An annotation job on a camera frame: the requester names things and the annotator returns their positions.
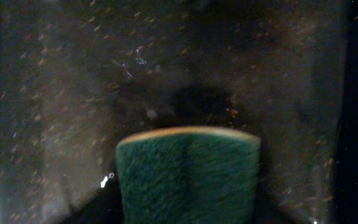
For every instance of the black rectangular tray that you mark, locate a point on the black rectangular tray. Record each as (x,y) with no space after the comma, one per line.
(77,77)

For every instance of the green yellow sponge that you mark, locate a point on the green yellow sponge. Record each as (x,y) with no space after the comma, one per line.
(187,175)

